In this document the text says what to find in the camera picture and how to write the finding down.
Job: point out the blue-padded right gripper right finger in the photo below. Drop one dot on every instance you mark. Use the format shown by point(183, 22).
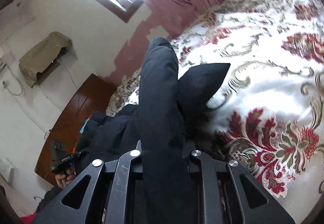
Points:
point(228, 193)

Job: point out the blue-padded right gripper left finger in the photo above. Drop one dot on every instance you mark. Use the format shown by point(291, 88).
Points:
point(102, 193)

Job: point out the dark navy padded jacket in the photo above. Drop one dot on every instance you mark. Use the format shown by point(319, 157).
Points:
point(168, 105)

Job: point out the person's left hand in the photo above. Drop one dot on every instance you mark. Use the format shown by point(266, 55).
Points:
point(66, 178)

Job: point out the orange brown blue pillow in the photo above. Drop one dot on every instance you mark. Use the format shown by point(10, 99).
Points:
point(84, 125)

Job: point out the brown wooden headboard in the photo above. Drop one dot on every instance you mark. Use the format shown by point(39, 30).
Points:
point(93, 96)

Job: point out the floral white bed quilt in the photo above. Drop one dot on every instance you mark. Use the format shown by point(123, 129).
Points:
point(268, 113)

